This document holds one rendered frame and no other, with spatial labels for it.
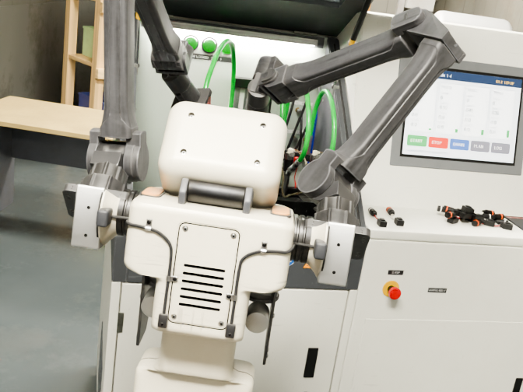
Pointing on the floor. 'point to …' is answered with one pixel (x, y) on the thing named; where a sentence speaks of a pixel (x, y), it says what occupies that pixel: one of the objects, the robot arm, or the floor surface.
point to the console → (435, 258)
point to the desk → (42, 136)
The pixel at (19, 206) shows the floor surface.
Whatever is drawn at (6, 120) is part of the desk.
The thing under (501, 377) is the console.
